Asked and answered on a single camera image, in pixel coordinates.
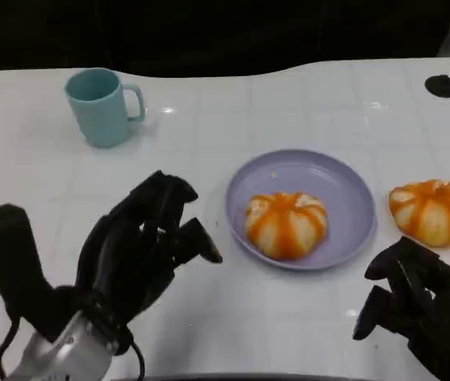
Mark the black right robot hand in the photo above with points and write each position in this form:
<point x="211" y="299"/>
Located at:
<point x="435" y="309"/>

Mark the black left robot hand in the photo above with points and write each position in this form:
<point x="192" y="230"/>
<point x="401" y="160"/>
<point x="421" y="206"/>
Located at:
<point x="129" y="254"/>

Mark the orange and white bread roll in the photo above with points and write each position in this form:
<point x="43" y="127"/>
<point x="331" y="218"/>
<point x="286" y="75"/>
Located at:
<point x="433" y="214"/>
<point x="286" y="226"/>

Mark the pale green mug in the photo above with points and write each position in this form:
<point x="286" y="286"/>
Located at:
<point x="93" y="111"/>

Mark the lilac plate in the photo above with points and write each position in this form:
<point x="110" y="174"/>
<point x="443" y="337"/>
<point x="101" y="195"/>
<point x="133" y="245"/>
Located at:
<point x="335" y="186"/>

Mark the black table grommet hole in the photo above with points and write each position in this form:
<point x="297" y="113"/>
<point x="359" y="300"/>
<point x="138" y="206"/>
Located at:
<point x="443" y="85"/>

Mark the black backdrop cloth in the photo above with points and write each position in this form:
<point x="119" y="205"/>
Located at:
<point x="208" y="31"/>

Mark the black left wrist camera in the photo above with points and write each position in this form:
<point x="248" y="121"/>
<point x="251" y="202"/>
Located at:
<point x="6" y="246"/>

